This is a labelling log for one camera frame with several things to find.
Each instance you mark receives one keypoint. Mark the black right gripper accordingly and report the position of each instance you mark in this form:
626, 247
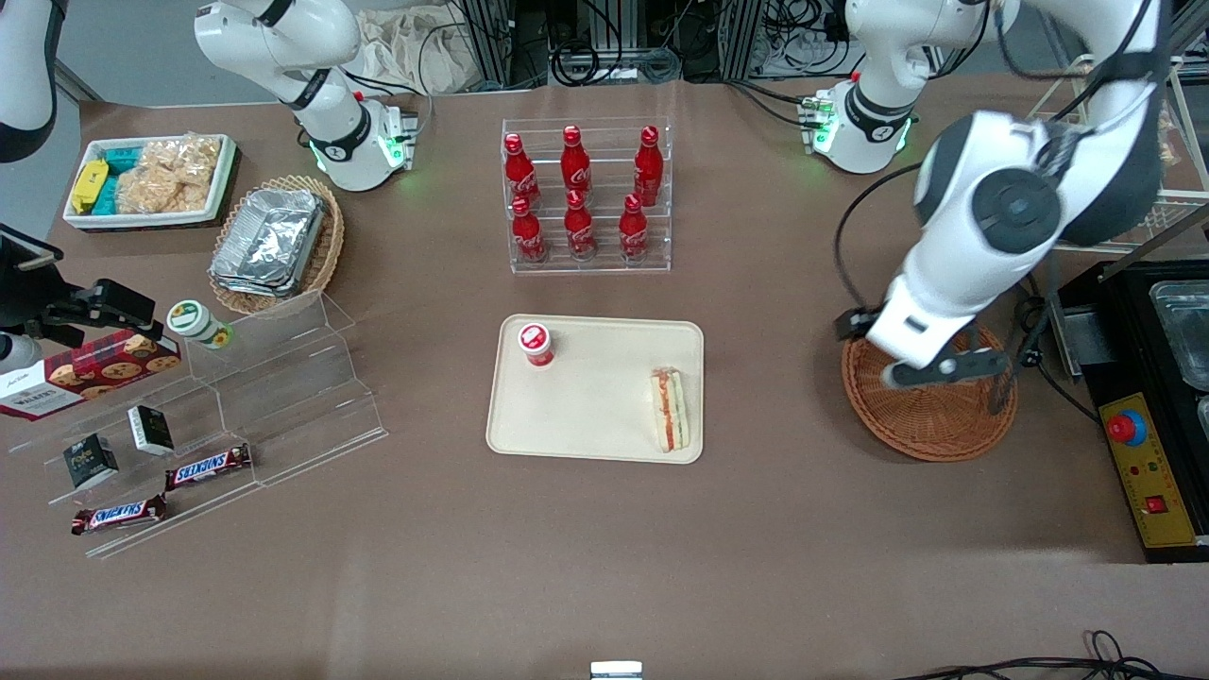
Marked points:
28, 295

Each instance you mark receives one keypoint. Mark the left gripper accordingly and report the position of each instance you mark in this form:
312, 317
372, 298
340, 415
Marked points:
853, 324

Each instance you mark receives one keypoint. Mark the triangle sandwich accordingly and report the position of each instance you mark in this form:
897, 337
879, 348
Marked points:
669, 409

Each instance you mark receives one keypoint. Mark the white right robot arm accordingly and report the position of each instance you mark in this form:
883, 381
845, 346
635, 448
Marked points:
331, 123

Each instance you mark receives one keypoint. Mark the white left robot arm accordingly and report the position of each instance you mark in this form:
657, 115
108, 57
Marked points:
1001, 170

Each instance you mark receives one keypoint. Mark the round brown wicker basket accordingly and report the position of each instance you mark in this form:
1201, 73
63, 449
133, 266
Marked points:
930, 425

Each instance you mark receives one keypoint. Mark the oval wicker basket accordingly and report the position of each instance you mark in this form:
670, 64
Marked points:
331, 236

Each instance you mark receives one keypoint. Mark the beige plastic tray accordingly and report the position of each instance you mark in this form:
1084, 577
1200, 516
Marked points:
595, 406

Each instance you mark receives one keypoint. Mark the white plastic bin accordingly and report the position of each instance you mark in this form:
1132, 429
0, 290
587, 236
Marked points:
94, 219

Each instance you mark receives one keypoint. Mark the teal snack packet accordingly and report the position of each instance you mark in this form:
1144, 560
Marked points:
121, 159
106, 198

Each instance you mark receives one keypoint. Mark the yellow snack packet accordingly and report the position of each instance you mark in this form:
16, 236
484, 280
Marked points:
90, 184

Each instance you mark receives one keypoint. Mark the red tartan cookie box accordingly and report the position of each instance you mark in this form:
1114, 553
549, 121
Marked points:
104, 368

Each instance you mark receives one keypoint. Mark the black machine housing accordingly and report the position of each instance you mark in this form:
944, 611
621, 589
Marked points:
1086, 378

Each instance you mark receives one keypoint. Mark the white jar with green lid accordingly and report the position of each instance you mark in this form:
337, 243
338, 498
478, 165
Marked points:
198, 324

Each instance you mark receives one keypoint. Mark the clear bag of crackers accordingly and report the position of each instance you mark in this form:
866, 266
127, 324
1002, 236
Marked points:
175, 175

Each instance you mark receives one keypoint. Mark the red emergency stop button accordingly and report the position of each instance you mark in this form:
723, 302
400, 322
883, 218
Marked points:
1126, 428

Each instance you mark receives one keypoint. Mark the black box with white label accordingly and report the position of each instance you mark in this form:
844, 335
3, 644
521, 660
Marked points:
151, 430

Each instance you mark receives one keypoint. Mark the black box with gold print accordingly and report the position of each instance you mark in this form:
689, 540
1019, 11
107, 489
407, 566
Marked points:
90, 461

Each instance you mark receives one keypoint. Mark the stack of foil trays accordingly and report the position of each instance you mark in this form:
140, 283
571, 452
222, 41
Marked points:
269, 241

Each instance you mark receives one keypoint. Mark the yellow control panel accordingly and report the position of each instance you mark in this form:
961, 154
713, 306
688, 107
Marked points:
1166, 463

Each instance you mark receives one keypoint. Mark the metal pan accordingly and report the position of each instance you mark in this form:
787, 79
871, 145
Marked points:
1185, 331

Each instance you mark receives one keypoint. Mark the Snickers bar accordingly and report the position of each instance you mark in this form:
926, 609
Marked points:
208, 466
118, 515

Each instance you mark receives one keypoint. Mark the clear acrylic stepped stand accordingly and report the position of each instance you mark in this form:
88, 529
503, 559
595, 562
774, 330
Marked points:
283, 397

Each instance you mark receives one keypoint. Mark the red cola bottle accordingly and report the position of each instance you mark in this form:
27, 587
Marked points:
648, 165
527, 231
574, 161
579, 227
518, 168
633, 229

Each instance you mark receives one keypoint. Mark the clear acrylic bottle rack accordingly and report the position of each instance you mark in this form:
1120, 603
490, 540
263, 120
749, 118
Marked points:
604, 264

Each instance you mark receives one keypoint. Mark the beige cloth bag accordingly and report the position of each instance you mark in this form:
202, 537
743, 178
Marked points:
416, 52

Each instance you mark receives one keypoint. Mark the red yogurt cup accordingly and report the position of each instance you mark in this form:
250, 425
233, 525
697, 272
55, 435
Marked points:
536, 345

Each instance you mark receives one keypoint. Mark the small white device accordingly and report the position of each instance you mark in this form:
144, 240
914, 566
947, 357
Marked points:
616, 671

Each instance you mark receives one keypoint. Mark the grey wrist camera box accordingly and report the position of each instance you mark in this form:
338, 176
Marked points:
14, 354

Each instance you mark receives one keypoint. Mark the aluminium frame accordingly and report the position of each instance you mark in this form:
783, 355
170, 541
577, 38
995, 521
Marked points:
491, 38

